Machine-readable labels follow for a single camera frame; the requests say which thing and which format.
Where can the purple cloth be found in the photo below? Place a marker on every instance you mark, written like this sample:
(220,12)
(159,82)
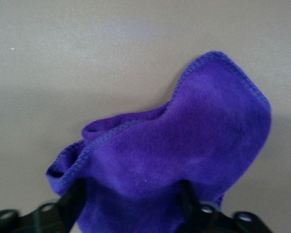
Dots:
(172,145)

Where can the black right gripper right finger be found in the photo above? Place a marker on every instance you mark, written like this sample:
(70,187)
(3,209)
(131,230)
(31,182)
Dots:
(208,218)

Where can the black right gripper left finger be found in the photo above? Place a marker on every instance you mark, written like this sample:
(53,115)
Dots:
(46,216)

